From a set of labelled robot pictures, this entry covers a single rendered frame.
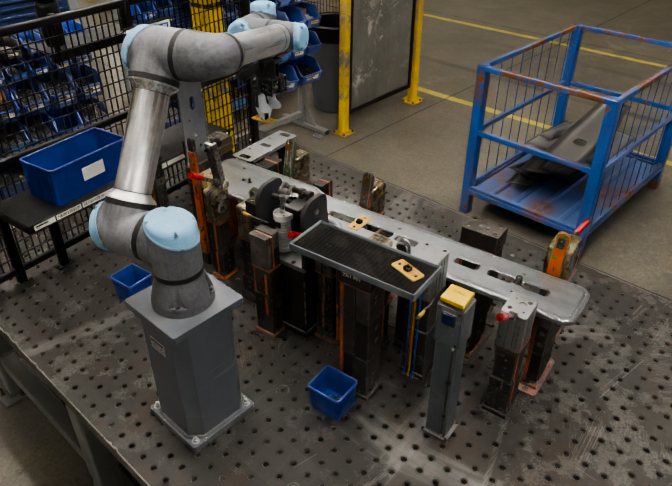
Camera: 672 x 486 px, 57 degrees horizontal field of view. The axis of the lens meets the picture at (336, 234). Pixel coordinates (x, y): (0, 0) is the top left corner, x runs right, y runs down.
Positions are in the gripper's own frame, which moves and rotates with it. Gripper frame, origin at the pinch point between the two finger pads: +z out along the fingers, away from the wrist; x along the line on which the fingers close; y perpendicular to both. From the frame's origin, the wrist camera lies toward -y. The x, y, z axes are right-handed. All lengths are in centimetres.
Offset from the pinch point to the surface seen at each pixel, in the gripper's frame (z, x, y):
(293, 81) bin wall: 74, 187, -146
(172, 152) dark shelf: 25, -5, -44
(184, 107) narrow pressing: 5.2, -3.3, -35.0
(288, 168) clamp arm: 26.2, 13.8, -2.6
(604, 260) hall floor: 126, 181, 84
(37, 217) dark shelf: 25, -61, -42
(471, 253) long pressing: 27, 6, 74
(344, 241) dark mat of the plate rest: 11, -30, 54
